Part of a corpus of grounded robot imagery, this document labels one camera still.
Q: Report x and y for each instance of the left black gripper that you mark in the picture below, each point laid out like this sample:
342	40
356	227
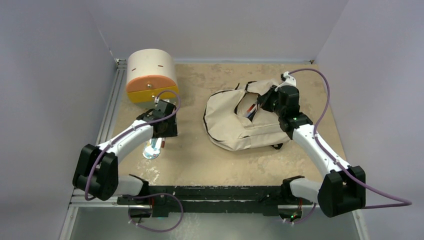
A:
171	131

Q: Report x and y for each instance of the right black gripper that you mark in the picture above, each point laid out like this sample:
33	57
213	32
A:
263	100

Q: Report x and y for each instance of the dark red marker pen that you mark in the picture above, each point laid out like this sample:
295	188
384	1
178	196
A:
163	142

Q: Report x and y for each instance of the beige canvas student backpack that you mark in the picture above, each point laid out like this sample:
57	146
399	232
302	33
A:
225	124

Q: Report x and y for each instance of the purple grey marker pen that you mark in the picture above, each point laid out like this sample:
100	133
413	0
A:
251	114

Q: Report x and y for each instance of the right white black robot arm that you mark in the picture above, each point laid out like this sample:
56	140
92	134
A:
341	189

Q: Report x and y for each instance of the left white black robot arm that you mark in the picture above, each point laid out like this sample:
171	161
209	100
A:
97	170

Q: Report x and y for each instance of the blister pack with blue scissors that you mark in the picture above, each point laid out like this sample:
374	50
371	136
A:
152	148

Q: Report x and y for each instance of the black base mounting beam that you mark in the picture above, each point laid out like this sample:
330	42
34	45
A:
267	200

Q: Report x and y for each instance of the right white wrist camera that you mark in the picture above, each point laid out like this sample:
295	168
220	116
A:
287	80

